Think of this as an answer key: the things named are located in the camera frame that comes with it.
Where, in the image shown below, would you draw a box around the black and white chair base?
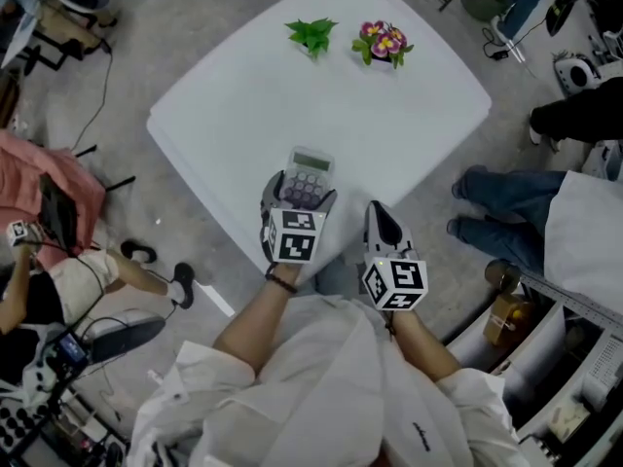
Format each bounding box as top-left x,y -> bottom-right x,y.
80,307 -> 167,365

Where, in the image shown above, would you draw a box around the person's white shirt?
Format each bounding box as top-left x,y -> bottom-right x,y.
125,293 -> 532,467

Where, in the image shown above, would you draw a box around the small green leafy plant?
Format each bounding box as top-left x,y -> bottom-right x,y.
283,17 -> 341,61

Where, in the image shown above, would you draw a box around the camera monitor with screen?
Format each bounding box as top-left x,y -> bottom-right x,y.
44,330 -> 92,375

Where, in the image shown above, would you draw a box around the dark beaded bracelet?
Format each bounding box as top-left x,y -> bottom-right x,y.
264,264 -> 300,296

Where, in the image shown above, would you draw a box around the potted pink yellow flowers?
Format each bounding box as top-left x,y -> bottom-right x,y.
350,19 -> 416,72

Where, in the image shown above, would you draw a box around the cardboard box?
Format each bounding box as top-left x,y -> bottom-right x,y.
481,293 -> 535,348

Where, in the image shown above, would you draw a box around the person's grey trouser leg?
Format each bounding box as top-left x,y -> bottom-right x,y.
313,256 -> 352,297

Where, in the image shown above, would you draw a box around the long black floor cable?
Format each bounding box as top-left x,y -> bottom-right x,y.
70,36 -> 116,158

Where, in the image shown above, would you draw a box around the person's right forearm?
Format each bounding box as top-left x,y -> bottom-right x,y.
384,308 -> 462,384

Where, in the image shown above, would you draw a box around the person's left forearm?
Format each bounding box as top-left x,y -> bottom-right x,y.
212,260 -> 307,379

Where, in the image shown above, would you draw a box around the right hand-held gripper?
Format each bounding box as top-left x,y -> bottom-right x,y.
361,199 -> 430,313

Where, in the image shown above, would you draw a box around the grey calculator with round buttons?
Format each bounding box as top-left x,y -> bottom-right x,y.
280,145 -> 337,211

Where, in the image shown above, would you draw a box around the white round device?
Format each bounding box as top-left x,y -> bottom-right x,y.
552,51 -> 604,99

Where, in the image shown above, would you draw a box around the black power adapter with cable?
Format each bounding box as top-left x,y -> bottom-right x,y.
481,15 -> 549,63

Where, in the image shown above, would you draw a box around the white metal shelf rack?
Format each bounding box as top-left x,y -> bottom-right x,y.
445,269 -> 623,467

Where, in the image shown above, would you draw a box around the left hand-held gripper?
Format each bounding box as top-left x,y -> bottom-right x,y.
259,169 -> 339,265

